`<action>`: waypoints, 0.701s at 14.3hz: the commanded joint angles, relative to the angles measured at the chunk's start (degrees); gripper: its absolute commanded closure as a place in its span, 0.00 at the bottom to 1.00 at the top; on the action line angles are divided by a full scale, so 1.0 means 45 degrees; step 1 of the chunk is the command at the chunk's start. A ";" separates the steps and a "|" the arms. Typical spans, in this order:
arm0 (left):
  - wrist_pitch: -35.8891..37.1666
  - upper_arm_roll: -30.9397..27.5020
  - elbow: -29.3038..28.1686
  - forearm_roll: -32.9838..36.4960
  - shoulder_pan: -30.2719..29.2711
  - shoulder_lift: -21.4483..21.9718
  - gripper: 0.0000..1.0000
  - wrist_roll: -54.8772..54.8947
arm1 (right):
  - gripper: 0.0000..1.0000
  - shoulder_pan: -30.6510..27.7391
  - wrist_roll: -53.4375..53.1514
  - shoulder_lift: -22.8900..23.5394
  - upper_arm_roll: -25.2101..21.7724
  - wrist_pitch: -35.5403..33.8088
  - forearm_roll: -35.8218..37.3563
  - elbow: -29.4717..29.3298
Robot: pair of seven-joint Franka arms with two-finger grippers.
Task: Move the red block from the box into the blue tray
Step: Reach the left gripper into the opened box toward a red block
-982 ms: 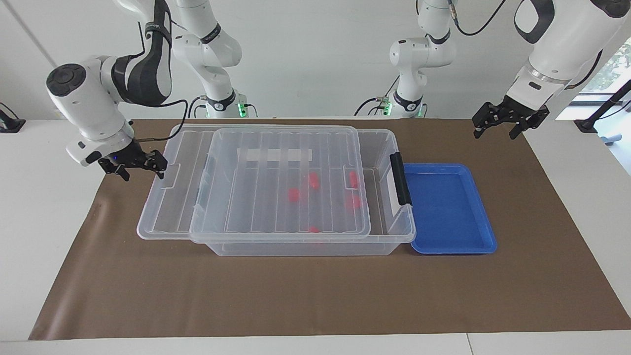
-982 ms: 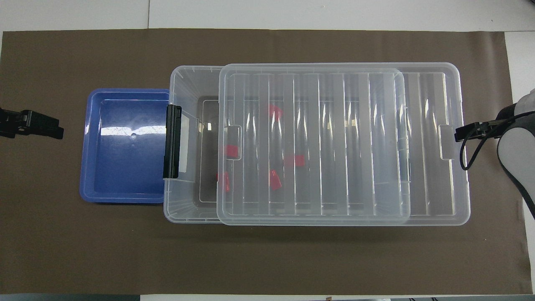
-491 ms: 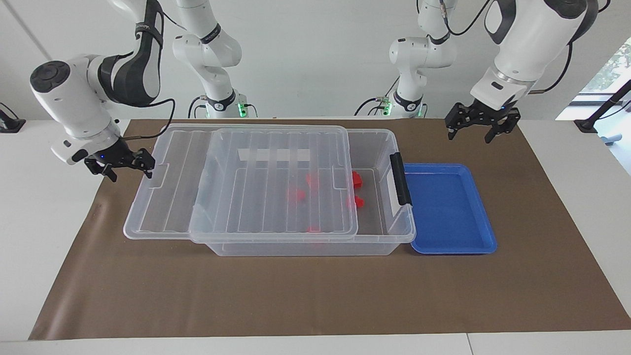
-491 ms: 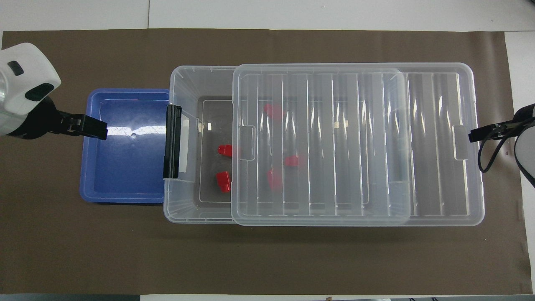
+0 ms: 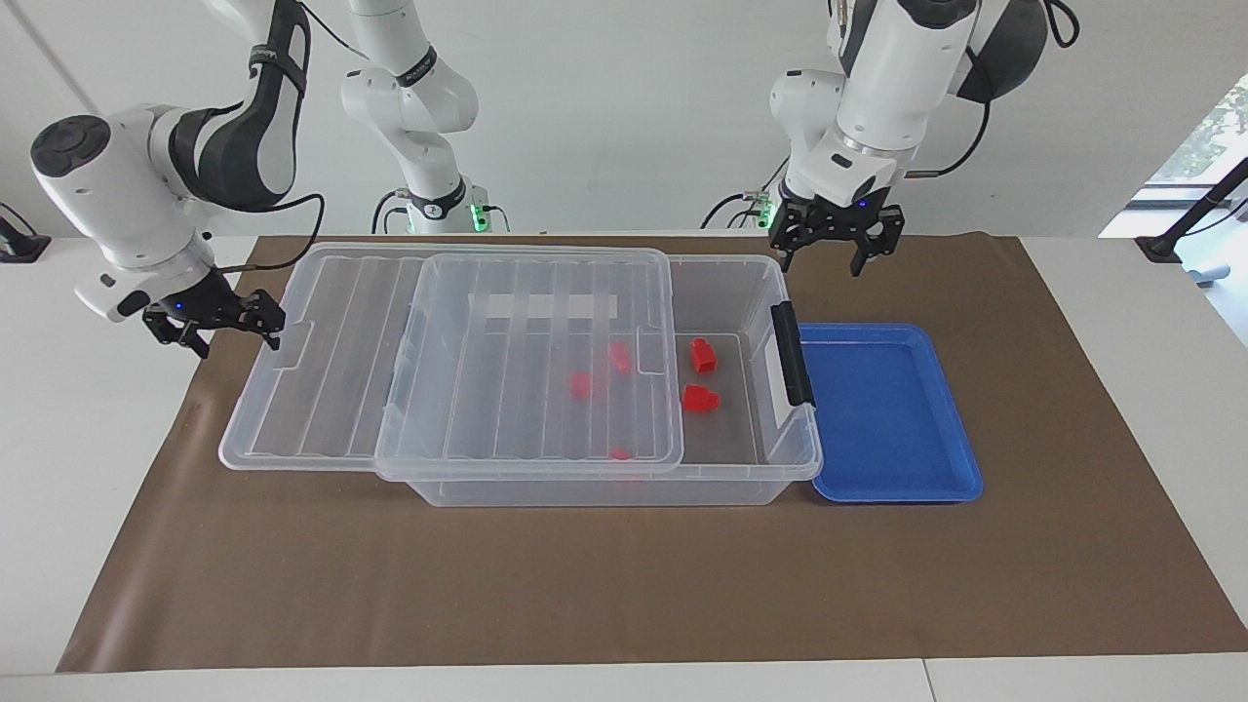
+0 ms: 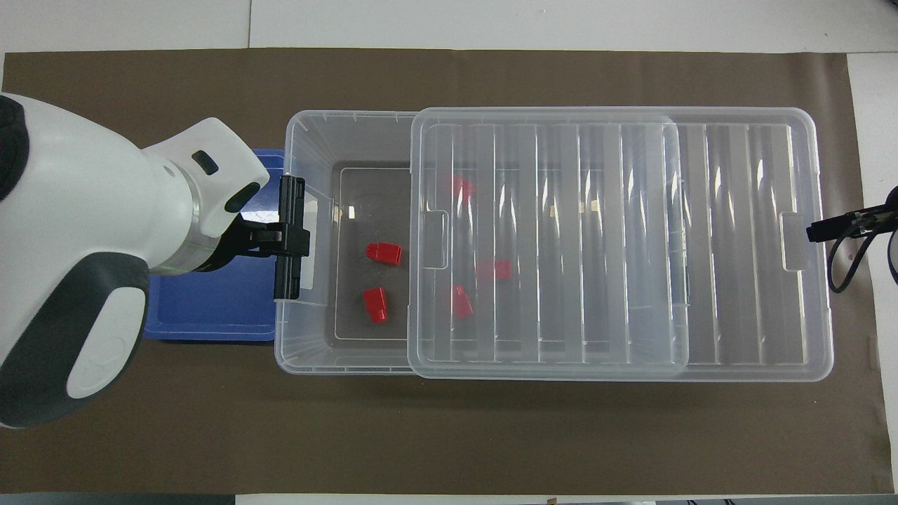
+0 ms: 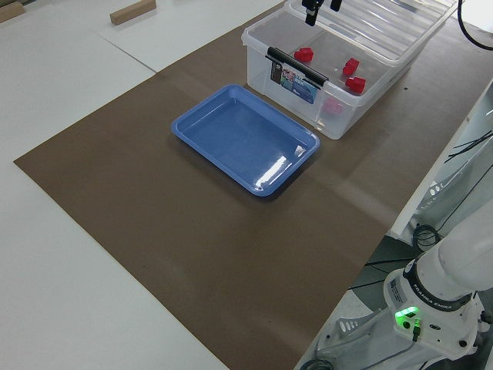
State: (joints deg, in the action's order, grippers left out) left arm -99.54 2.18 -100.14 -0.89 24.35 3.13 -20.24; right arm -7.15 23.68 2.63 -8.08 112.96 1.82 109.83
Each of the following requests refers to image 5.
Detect black base cables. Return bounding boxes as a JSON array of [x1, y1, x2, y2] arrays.
[[370, 188, 514, 237], [700, 156, 783, 231]]

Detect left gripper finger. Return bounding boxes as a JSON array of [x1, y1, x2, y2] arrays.
[[769, 222, 803, 275], [848, 232, 894, 279]]

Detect brown table mat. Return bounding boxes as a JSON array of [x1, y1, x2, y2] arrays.
[[56, 232, 1248, 674]]

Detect black box latch handle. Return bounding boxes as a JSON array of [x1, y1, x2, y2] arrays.
[[771, 301, 816, 410]]

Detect black stand base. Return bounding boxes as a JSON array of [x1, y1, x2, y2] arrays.
[[0, 201, 52, 264]]

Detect black stand pole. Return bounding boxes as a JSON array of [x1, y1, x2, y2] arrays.
[[1135, 156, 1248, 265]]

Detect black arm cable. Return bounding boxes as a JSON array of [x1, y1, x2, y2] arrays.
[[902, 0, 1082, 182], [203, 191, 327, 275]]

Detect blue plastic tray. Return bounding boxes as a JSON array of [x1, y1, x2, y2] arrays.
[[795, 323, 984, 504]]

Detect clear plastic storage box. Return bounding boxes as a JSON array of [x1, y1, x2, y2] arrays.
[[375, 249, 823, 509]]

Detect window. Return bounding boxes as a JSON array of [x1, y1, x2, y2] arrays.
[[1146, 73, 1248, 212]]

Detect clear ribbed box lid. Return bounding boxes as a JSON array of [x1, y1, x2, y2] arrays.
[[217, 243, 683, 480]]

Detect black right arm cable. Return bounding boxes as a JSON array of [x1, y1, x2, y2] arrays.
[[203, 191, 327, 275]]

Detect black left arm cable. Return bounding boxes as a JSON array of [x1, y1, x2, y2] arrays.
[[902, 0, 1082, 182]]

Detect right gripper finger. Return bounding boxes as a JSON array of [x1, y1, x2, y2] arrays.
[[144, 325, 213, 359], [238, 289, 287, 351]]

